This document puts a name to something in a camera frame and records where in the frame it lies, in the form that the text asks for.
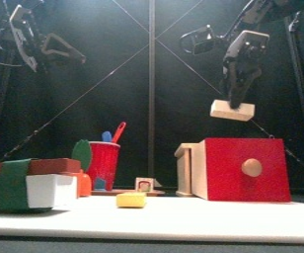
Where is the orange toy with green leaf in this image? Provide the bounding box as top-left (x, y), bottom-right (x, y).
top-left (61, 138), bottom-right (94, 199)

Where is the blue plastic utensil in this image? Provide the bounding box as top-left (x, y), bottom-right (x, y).
top-left (101, 130), bottom-right (114, 143)

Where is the diagonal bracing cord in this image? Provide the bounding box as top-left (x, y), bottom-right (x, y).
top-left (110, 0), bottom-right (304, 181)
top-left (0, 0), bottom-right (205, 162)

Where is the wooden box with slot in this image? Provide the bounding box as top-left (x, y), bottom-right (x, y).
top-left (173, 141), bottom-right (201, 198)

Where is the white cutting board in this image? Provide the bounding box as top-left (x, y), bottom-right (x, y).
top-left (0, 194), bottom-right (304, 246)

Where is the red plastic handle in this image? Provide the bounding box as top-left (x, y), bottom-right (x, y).
top-left (112, 121), bottom-right (129, 144)

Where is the wooden drawer with red front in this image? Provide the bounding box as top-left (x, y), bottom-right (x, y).
top-left (191, 136), bottom-right (293, 203)

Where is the yellow toy block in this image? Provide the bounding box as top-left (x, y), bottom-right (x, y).
top-left (116, 191), bottom-right (149, 210)

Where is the white toy rice block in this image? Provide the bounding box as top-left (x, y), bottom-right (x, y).
top-left (209, 99), bottom-right (256, 123)

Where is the red plastic cup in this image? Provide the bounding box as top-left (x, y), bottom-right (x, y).
top-left (85, 140), bottom-right (122, 193)

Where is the dark frame post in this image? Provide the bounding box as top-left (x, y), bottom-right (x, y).
top-left (284, 12), bottom-right (304, 147)

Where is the toy sushi with green band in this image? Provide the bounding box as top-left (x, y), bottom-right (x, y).
top-left (0, 157), bottom-right (84, 212)

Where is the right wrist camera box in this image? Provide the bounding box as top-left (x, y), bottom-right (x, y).
top-left (179, 25), bottom-right (219, 56)

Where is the vertical metal frame pole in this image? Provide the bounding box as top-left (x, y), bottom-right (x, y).
top-left (148, 0), bottom-right (157, 182)

